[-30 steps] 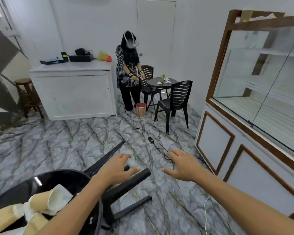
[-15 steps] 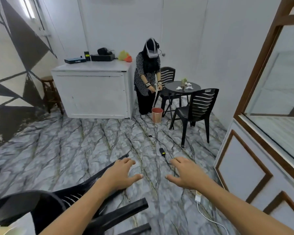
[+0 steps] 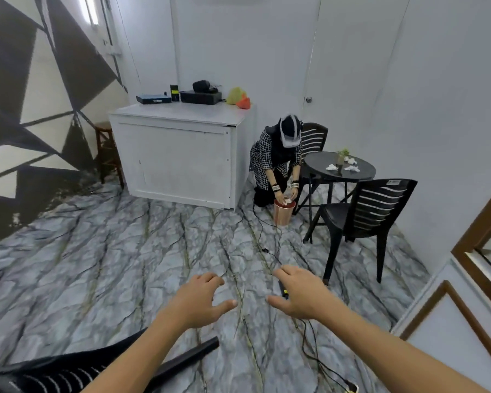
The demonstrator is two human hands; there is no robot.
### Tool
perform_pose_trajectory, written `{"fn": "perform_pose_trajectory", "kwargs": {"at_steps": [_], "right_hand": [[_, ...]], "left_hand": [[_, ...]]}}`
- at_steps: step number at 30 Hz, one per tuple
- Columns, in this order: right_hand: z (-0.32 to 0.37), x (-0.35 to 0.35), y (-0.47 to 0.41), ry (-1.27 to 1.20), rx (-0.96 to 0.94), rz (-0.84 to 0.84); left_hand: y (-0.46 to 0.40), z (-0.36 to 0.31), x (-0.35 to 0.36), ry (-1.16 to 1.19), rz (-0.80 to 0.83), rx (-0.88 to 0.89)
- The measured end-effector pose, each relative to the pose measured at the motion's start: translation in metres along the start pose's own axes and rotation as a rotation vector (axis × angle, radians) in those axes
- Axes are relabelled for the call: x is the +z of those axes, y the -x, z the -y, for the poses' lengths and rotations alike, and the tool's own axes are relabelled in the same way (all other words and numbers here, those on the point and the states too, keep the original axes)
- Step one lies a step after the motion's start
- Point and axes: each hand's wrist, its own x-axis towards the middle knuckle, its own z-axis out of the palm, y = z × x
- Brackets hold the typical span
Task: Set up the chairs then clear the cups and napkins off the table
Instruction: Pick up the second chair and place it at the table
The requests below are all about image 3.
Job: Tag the person's left hand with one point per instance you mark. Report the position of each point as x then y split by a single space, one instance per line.
196 306

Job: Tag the person's right hand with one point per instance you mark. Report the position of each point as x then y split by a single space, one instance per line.
311 298

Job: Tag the black plastic chair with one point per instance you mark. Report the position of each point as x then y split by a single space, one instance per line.
32 370
372 208
315 137

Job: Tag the person's left forearm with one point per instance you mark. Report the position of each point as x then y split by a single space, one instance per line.
135 364

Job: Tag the person's right forearm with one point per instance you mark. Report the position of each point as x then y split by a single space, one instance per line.
393 356

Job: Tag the black adapter with yellow label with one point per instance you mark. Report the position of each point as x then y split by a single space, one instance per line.
283 288

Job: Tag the copper waste bin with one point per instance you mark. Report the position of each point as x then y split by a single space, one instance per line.
284 214

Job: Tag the white power strip yellow plug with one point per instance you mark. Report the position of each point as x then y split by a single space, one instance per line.
351 388

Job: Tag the white crumpled tissue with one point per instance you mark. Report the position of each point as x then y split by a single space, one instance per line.
350 161
331 167
352 168

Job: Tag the round black table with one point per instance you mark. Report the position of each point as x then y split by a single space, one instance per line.
360 173

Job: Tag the white brown-trimmed display cabinet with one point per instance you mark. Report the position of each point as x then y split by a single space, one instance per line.
446 323

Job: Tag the small potted plant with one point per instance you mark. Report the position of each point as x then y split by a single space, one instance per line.
343 157

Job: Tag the white low cabinet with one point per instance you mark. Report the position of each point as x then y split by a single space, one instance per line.
180 159

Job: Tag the wooden bar stool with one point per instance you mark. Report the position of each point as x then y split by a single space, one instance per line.
104 126

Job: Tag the orange bag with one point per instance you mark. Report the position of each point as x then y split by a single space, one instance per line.
244 103

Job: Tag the flat black box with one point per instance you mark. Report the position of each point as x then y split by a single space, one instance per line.
200 98

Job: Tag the flat blue box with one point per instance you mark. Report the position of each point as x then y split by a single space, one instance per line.
153 99

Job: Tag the small black upright device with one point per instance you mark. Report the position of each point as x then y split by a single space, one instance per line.
174 94

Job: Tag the yellow-green bag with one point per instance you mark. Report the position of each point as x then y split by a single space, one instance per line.
235 96

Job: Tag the black headset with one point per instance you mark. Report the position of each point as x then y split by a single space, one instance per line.
203 86

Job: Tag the white door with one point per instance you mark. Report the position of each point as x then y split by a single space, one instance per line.
352 77

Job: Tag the white head-mounted camera rig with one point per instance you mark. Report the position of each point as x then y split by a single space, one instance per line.
289 139

